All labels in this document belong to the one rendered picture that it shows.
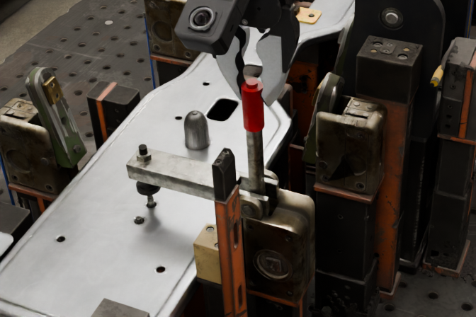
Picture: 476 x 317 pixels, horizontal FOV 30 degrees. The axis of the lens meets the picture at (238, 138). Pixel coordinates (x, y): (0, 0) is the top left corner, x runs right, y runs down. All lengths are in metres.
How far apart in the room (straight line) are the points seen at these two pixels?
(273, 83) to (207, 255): 0.19
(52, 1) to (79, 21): 1.57
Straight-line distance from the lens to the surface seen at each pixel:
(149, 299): 0.96
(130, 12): 2.04
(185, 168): 1.00
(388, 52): 1.09
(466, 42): 1.20
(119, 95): 1.27
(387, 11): 1.12
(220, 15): 0.76
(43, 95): 1.11
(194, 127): 1.12
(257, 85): 0.88
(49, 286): 1.00
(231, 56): 0.87
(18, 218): 1.12
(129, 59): 1.88
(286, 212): 0.97
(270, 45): 0.84
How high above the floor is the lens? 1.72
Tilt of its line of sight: 39 degrees down
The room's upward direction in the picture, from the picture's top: 4 degrees counter-clockwise
